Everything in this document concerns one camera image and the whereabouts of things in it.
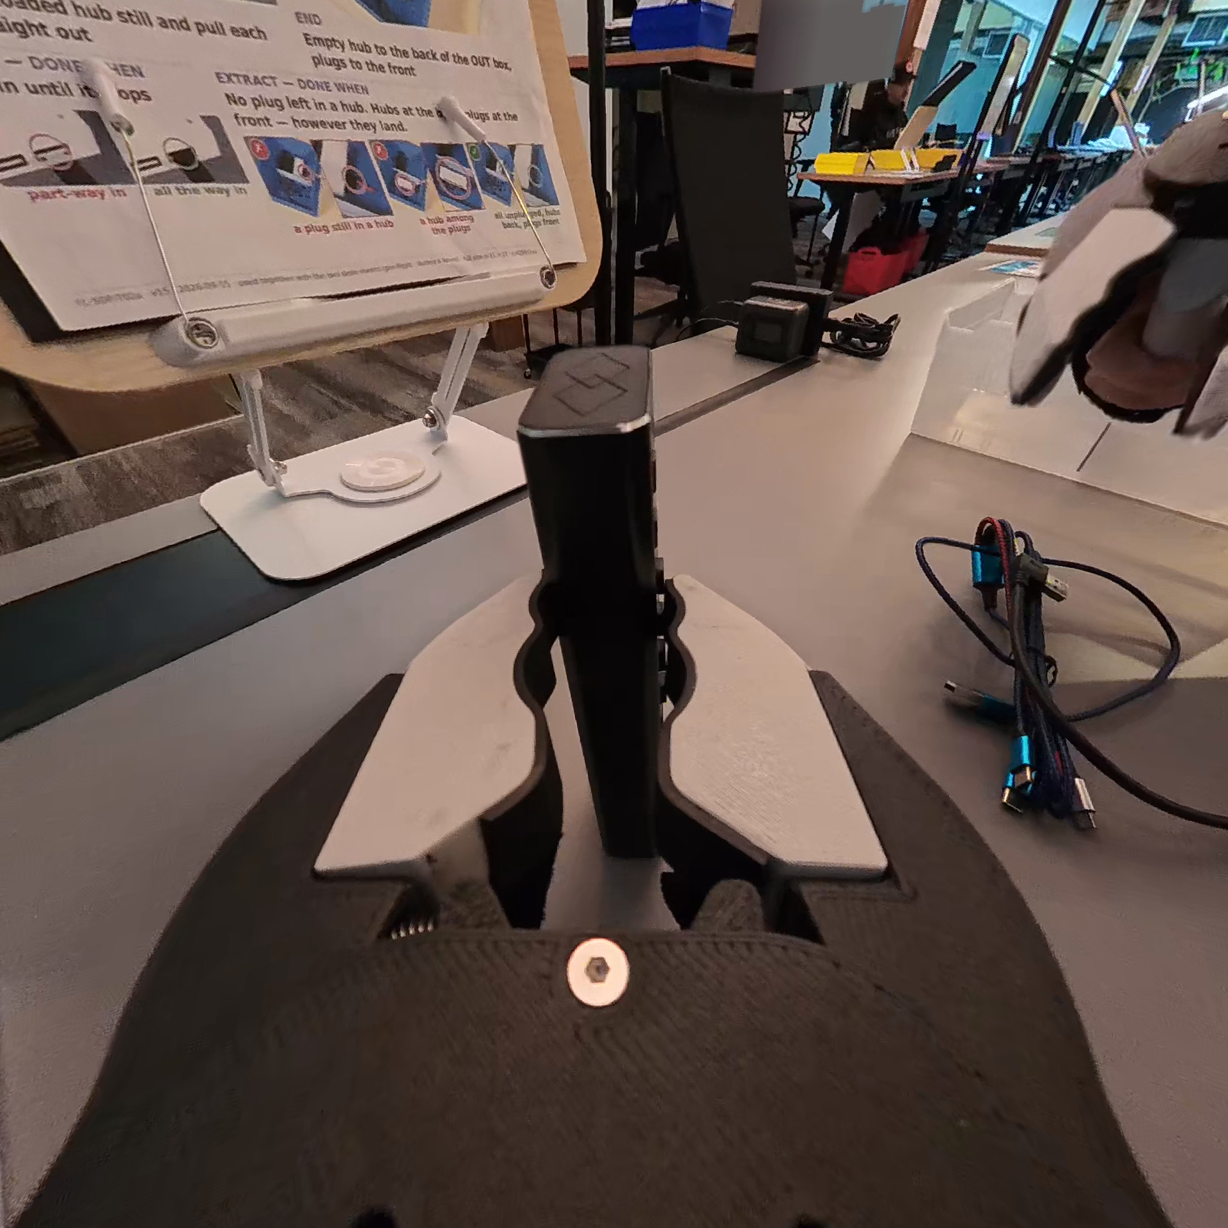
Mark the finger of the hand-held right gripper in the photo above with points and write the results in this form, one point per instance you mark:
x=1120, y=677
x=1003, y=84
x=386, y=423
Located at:
x=1104, y=289
x=1180, y=335

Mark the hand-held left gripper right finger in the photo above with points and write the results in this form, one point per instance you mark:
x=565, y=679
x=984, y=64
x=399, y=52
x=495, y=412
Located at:
x=768, y=749

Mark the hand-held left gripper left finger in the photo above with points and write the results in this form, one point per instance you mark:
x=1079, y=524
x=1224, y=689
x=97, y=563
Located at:
x=451, y=749

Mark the black multi-port usb hub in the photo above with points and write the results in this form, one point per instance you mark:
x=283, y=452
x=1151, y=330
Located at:
x=597, y=479

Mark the yellow bin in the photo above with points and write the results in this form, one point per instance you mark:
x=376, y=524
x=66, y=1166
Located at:
x=936, y=159
x=893, y=161
x=843, y=164

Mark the wooden desk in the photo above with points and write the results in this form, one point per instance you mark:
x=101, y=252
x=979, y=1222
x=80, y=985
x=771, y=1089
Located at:
x=911, y=181

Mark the red bag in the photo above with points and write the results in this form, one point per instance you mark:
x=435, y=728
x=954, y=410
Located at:
x=883, y=264

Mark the wooden book stand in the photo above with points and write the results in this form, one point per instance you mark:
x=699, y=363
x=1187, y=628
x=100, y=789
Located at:
x=382, y=508

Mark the black power adapter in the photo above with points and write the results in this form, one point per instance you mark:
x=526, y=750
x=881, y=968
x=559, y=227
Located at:
x=777, y=322

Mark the black office chair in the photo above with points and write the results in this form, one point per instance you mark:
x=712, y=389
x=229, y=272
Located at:
x=729, y=194

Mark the wooden table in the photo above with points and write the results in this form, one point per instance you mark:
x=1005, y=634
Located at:
x=662, y=61

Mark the blue storage bin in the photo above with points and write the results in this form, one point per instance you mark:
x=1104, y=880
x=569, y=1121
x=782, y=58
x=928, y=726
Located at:
x=682, y=25

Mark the black metal pole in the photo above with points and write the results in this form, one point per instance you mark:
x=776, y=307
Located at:
x=601, y=173

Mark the printed instruction sheet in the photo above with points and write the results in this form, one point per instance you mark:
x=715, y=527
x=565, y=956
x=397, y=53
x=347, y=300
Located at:
x=289, y=146

